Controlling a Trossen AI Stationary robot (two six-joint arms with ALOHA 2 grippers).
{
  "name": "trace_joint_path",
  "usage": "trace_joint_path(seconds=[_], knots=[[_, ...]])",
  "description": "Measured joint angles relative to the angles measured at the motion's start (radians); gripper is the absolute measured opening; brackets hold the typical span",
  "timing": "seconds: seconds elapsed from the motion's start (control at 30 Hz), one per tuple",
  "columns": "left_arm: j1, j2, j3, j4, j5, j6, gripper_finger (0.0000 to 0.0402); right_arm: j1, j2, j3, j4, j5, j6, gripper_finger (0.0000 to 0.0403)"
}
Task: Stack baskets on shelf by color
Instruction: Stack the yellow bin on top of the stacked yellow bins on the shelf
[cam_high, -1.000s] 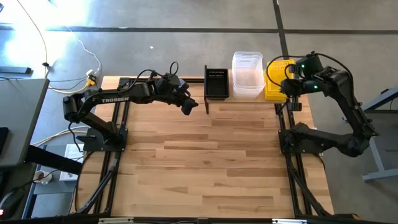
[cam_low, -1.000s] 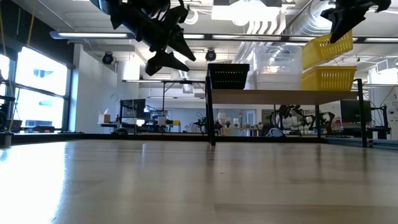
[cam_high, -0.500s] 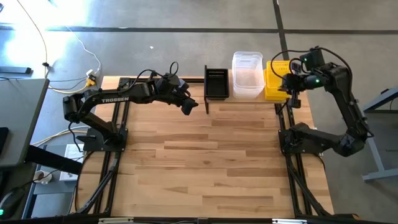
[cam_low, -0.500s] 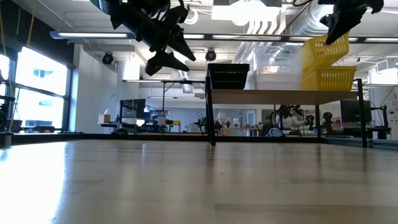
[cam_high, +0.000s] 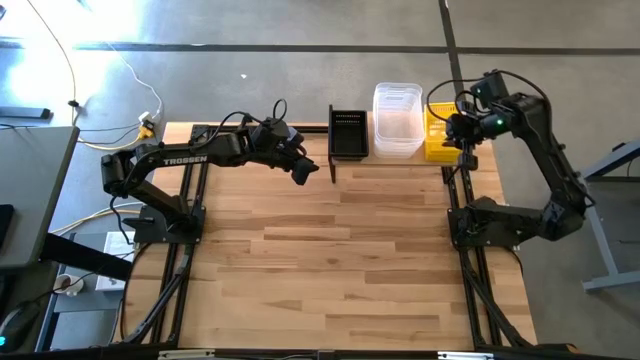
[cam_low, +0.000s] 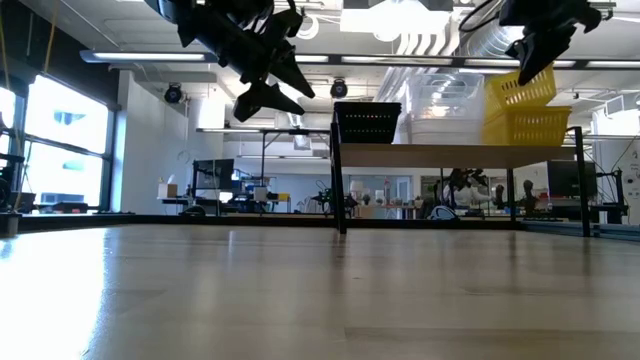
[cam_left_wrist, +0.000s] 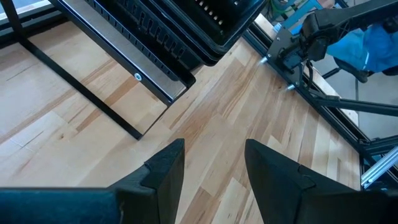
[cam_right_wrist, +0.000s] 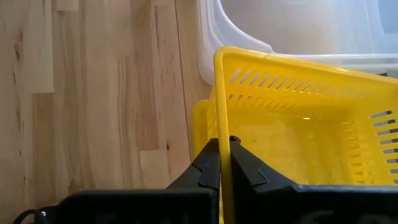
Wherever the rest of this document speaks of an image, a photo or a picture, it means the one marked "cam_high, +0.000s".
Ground thin tan floor cable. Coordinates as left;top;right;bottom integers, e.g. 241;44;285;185
25;0;79;124

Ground white box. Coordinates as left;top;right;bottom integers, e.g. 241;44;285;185
94;230;137;293

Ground grey-blue table frame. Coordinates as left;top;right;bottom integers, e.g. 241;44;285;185
551;138;640;294

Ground black slotted plastic basket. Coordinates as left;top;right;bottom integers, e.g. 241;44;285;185
328;109;370;161

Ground black desk support beam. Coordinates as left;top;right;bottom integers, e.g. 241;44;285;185
39;232;134;282

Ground black flat bar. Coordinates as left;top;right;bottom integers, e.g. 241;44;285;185
0;106;52;121

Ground white floor cable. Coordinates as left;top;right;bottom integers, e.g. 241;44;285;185
102;39;165;121

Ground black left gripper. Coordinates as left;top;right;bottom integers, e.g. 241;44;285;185
259;137;320;187

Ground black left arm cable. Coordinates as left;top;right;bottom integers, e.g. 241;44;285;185
202;98;289;149

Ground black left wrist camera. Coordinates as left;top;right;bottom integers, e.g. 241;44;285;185
252;117;291;151

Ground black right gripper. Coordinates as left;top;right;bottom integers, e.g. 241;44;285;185
442;113;485;172

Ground white cup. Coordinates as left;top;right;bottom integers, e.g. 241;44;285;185
53;273;85;298

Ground silver metal bracket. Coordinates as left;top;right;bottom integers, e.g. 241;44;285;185
438;351;496;360
158;349;216;360

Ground yellow power cable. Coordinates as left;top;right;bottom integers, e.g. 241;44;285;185
77;127;152;152

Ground black computer mouse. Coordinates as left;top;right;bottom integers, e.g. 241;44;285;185
0;301;41;351

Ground grey desk top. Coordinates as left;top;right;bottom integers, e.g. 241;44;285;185
0;125;81;271

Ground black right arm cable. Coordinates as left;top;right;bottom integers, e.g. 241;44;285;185
426;69;551;124

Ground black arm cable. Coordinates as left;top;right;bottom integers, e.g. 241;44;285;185
426;69;551;124
202;98;289;149

